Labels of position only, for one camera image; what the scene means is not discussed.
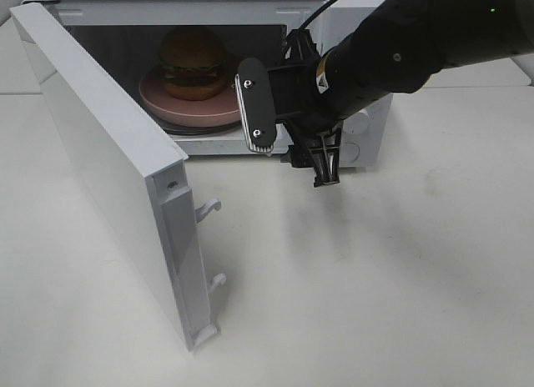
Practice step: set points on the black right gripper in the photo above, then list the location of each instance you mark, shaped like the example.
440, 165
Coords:
307, 87

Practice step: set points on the pink round plate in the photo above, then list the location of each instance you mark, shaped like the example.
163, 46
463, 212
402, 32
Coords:
221, 109

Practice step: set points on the burger with lettuce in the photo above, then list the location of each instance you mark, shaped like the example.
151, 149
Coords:
194, 61

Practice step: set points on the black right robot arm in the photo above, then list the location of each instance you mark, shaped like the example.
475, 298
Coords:
395, 49

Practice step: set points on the glass microwave turntable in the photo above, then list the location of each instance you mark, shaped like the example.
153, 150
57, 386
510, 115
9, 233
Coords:
176, 129

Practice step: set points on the white adjoining table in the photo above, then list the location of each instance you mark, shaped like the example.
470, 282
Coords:
498, 73

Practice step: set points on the white microwave oven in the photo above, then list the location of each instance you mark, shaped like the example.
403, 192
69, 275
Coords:
123, 37

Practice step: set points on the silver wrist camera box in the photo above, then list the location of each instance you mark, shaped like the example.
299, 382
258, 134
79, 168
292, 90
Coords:
256, 106

